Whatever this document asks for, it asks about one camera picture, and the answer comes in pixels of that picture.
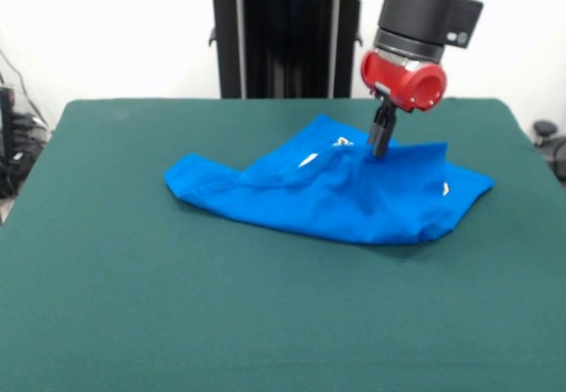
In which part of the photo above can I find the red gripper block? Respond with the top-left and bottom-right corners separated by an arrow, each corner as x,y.
360,50 -> 447,159

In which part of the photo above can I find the blue shirt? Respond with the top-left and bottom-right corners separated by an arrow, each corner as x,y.
163,112 -> 495,247

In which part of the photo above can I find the grey office chair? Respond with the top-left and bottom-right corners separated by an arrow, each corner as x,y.
532,119 -> 566,183

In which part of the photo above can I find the dark green table cloth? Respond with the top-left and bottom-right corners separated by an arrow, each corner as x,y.
0,97 -> 566,392

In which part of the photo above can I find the black box with red mark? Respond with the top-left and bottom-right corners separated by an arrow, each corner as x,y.
0,85 -> 18,163

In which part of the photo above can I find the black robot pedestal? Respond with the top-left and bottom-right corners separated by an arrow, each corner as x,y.
194,0 -> 384,100

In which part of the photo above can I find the black cable clutter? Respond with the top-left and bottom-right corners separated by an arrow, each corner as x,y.
0,112 -> 50,199

